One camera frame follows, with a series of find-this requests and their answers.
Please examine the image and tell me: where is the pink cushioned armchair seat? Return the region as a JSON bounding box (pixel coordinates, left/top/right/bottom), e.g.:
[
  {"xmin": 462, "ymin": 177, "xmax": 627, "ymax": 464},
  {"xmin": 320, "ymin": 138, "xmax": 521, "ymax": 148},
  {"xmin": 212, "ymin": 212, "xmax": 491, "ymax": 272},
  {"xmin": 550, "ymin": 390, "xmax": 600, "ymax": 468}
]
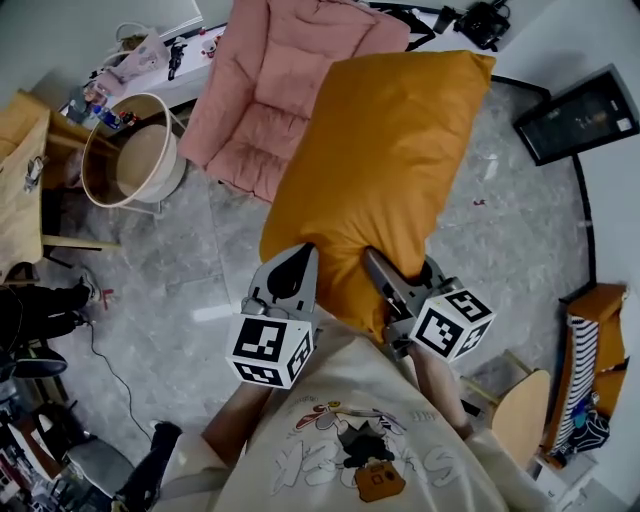
[{"xmin": 178, "ymin": 0, "xmax": 412, "ymax": 205}]

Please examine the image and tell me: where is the blue and black bag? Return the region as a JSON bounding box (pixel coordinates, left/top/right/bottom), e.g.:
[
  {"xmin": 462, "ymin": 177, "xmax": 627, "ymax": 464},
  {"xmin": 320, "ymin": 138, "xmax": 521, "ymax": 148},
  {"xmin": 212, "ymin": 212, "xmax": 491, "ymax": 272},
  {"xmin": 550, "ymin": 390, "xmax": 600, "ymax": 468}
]
[{"xmin": 568, "ymin": 409, "xmax": 612, "ymax": 457}]

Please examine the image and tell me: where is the blue plastic bottle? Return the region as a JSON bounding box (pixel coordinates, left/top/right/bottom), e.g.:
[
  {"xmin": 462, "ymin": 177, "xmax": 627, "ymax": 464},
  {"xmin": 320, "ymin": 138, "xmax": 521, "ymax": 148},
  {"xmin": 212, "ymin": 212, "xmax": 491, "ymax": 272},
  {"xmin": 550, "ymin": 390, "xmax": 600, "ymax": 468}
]
[{"xmin": 96, "ymin": 104, "xmax": 121, "ymax": 131}]

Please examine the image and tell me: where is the round beige basket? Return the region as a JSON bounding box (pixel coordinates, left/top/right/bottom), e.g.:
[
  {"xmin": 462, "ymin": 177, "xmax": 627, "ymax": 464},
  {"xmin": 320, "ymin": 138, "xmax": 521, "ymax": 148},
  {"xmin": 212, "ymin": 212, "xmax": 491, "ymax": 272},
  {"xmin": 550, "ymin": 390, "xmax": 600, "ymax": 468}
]
[{"xmin": 81, "ymin": 93, "xmax": 187, "ymax": 209}]

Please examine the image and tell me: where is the black framed picture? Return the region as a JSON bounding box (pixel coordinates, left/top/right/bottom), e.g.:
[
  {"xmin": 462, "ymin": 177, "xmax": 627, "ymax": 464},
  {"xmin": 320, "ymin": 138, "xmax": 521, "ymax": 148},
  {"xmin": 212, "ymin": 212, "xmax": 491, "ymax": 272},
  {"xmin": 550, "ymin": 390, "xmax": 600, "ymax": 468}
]
[{"xmin": 513, "ymin": 63, "xmax": 640, "ymax": 167}]

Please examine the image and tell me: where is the person's left forearm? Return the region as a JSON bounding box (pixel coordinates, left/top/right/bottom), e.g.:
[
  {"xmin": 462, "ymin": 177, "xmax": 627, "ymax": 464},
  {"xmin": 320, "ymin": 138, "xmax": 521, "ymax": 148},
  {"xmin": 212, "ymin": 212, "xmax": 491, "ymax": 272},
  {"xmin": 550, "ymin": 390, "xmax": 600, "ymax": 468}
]
[{"xmin": 201, "ymin": 382, "xmax": 274, "ymax": 469}]

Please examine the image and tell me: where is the white sideboard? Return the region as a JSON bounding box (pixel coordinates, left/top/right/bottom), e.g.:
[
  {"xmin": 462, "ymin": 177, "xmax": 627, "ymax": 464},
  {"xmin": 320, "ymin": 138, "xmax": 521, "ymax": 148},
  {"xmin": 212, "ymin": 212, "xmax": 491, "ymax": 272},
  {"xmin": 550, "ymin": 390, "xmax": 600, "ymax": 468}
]
[{"xmin": 58, "ymin": 22, "xmax": 227, "ymax": 129}]

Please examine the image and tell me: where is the black cup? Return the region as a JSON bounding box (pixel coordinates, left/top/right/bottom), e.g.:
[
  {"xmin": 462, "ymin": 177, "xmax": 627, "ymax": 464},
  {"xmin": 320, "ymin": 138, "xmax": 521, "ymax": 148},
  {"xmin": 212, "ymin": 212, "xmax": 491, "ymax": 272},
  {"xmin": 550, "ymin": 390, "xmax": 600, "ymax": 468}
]
[{"xmin": 432, "ymin": 5, "xmax": 457, "ymax": 35}]

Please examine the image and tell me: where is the white clip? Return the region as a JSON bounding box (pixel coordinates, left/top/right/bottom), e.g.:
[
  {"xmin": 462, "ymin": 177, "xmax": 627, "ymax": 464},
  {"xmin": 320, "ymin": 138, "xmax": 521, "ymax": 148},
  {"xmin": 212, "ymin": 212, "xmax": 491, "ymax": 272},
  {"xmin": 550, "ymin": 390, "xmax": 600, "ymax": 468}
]
[{"xmin": 23, "ymin": 156, "xmax": 49, "ymax": 194}]

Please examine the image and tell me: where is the white box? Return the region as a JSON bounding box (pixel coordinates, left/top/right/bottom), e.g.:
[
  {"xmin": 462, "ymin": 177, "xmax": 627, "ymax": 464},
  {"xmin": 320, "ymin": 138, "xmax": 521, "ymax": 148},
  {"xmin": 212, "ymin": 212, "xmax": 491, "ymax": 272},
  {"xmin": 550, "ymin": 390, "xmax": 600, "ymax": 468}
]
[{"xmin": 528, "ymin": 449, "xmax": 601, "ymax": 512}]

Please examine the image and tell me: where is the black camera bag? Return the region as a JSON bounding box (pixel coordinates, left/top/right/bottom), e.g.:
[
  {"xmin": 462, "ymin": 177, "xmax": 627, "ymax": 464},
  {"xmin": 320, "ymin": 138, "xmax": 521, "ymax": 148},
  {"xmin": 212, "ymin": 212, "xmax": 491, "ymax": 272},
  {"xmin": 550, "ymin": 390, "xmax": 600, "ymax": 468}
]
[{"xmin": 452, "ymin": 1, "xmax": 512, "ymax": 51}]

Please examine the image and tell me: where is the person's black trouser leg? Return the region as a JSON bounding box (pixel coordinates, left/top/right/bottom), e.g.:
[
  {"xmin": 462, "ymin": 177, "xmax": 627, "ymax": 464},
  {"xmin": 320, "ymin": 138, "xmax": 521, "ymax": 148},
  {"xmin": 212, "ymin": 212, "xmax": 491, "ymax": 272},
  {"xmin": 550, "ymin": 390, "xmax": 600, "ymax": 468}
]
[{"xmin": 113, "ymin": 421, "xmax": 182, "ymax": 512}]

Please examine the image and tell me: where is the black toy figure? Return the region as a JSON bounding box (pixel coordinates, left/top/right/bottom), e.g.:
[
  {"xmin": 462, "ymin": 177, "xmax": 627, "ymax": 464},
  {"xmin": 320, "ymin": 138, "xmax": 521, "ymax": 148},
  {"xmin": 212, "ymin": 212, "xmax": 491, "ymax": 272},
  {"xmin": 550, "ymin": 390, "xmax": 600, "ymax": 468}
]
[{"xmin": 167, "ymin": 37, "xmax": 188, "ymax": 81}]

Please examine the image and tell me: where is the striped black and white cushion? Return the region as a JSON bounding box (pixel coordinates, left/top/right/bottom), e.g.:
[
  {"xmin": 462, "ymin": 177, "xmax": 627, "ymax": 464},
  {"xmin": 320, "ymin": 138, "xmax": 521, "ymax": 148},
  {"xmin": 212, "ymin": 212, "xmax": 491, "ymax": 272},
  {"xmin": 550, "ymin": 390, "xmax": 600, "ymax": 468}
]
[{"xmin": 551, "ymin": 317, "xmax": 601, "ymax": 454}]

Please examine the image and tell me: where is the thin black floor cable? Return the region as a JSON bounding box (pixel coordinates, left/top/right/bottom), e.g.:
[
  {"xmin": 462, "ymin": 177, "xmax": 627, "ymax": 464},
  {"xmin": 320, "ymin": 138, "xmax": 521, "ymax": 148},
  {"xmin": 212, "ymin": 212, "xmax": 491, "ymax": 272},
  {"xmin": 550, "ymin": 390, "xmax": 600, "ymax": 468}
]
[{"xmin": 85, "ymin": 319, "xmax": 154, "ymax": 442}]

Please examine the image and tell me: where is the pale pink tote bag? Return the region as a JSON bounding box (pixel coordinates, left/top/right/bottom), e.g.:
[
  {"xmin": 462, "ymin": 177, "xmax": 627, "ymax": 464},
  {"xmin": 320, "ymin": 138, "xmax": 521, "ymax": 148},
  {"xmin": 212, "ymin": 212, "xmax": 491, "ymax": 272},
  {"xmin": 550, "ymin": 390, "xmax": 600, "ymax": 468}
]
[{"xmin": 101, "ymin": 23, "xmax": 171, "ymax": 84}]

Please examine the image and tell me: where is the grey office chair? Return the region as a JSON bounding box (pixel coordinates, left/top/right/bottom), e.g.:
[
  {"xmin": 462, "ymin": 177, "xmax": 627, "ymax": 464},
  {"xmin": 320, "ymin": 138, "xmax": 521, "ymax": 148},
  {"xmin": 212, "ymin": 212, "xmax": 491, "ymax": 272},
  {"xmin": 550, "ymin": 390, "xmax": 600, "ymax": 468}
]
[{"xmin": 33, "ymin": 399, "xmax": 137, "ymax": 504}]

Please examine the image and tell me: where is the light wooden chair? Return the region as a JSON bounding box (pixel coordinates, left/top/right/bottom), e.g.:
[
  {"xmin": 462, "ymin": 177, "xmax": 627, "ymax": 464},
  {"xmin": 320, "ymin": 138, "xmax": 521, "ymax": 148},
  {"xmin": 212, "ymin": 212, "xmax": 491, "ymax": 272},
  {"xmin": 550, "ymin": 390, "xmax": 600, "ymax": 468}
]
[{"xmin": 459, "ymin": 348, "xmax": 552, "ymax": 472}]

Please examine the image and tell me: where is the person's right forearm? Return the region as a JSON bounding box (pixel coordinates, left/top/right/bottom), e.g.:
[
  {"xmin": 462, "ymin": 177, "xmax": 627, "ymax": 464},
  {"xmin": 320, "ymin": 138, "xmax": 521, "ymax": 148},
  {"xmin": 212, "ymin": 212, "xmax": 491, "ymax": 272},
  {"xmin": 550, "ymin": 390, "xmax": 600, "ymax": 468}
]
[{"xmin": 407, "ymin": 344, "xmax": 474, "ymax": 441}]

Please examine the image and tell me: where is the wooden table with beige cloth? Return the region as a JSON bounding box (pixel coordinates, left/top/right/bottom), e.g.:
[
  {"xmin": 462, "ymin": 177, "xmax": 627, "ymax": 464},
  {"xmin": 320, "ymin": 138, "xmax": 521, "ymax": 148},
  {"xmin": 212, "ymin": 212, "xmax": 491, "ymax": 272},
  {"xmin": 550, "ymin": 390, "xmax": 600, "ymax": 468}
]
[{"xmin": 0, "ymin": 89, "xmax": 124, "ymax": 275}]

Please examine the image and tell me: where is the mustard orange pillow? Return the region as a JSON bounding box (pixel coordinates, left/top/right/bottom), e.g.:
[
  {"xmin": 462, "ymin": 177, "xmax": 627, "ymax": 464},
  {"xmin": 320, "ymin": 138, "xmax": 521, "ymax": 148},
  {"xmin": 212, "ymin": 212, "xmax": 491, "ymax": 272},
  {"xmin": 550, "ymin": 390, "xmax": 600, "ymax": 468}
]
[{"xmin": 258, "ymin": 49, "xmax": 497, "ymax": 346}]

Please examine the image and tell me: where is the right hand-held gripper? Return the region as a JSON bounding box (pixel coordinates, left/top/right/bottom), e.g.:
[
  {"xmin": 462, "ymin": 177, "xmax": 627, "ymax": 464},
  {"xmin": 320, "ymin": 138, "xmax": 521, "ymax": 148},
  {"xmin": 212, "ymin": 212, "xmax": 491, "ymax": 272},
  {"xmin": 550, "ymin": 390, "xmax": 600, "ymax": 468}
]
[{"xmin": 363, "ymin": 248, "xmax": 496, "ymax": 364}]

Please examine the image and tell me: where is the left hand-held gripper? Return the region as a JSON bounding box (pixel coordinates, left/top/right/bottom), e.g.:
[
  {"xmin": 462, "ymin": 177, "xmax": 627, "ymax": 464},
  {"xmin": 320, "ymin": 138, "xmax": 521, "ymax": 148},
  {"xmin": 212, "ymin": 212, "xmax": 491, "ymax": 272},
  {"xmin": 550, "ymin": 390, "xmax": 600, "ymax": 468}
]
[{"xmin": 224, "ymin": 242, "xmax": 321, "ymax": 390}]

